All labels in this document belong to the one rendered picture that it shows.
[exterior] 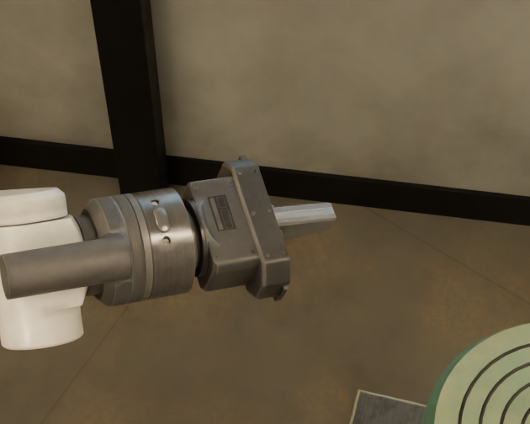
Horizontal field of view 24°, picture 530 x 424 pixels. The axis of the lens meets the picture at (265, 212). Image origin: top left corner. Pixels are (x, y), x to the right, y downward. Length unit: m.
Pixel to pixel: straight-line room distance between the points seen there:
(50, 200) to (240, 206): 0.16
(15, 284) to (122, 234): 0.09
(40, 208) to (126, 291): 0.09
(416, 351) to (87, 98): 0.86
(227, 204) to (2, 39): 1.56
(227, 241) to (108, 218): 0.10
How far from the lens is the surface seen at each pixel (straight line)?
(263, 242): 1.00
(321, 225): 1.05
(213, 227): 0.99
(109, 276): 0.93
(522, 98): 2.43
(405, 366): 2.50
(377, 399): 1.44
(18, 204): 0.95
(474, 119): 2.48
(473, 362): 0.77
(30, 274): 0.91
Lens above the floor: 2.17
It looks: 54 degrees down
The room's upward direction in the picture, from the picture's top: straight up
